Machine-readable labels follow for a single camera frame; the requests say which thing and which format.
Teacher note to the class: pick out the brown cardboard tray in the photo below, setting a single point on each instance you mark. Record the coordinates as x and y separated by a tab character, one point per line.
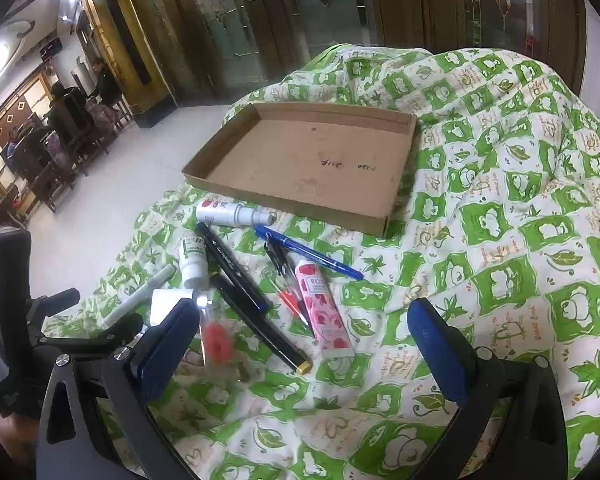
340	164

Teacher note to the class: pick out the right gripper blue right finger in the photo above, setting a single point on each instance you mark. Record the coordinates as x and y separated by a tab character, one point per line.
449	356

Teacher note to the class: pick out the person's left hand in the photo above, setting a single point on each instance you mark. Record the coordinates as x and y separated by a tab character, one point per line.
19	438

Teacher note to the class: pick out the red cap clear pen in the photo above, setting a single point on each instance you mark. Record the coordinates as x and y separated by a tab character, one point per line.
294	302

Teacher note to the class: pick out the green white patterned cloth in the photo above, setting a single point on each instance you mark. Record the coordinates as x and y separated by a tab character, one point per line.
497	223

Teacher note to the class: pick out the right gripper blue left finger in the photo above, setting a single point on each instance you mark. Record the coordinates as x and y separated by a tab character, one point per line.
160	350

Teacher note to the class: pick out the seated people at table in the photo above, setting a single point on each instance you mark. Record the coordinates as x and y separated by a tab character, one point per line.
50	133

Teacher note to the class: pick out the black clear gel pen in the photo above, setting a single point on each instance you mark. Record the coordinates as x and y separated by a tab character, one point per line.
281	263

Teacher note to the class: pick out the wooden glass door cabinet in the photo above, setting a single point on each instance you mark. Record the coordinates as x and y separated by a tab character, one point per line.
167	54

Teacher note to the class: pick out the blue marker pen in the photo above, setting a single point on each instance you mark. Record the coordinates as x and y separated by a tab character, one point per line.
265	233

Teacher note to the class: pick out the white usb charger plug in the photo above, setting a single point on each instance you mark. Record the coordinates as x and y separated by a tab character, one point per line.
163	301

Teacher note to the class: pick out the red number candle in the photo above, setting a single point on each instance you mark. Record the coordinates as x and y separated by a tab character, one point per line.
216	342

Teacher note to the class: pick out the black marker blue end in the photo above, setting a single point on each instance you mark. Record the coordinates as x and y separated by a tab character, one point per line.
229	265

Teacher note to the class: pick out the pink rose hand cream tube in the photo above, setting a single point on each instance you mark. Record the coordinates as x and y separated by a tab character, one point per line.
330	333

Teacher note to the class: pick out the white pill bottle green label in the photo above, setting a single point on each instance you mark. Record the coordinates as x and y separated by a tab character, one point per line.
193	261

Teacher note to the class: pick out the white grey marker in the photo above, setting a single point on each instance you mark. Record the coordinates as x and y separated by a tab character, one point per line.
140	296

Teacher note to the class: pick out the white spray bottle red label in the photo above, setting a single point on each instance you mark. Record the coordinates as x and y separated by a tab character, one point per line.
233	214

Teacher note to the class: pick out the black stick gold end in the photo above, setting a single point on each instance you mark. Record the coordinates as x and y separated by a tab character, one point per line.
267	333

